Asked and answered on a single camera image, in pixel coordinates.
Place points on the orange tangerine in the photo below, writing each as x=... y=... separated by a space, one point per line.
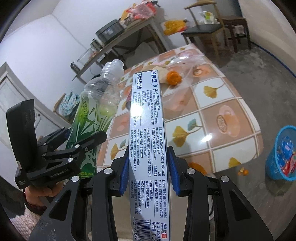
x=173 y=78

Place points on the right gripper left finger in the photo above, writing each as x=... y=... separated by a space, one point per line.
x=66 y=216

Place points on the green label plastic bottle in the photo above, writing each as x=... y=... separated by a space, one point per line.
x=98 y=103

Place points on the blue mesh trash basket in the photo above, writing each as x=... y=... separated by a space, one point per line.
x=280 y=163

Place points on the wooden chair black seat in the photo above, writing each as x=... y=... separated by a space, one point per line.
x=206 y=30

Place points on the clear plastic bag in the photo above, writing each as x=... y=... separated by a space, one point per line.
x=179 y=99

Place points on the left hand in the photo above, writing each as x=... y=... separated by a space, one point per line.
x=33 y=194

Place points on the silver blue toothpaste box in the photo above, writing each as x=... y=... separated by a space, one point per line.
x=148 y=172

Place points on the yellow plastic bag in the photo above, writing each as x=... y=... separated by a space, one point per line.
x=174 y=26

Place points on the grey metal side table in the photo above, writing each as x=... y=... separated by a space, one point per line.
x=150 y=23

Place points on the floral plastic tablecloth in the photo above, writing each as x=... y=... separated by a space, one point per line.
x=208 y=123

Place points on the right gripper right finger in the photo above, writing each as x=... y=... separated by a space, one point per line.
x=235 y=218

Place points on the dark wooden stool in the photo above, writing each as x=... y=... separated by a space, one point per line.
x=238 y=28

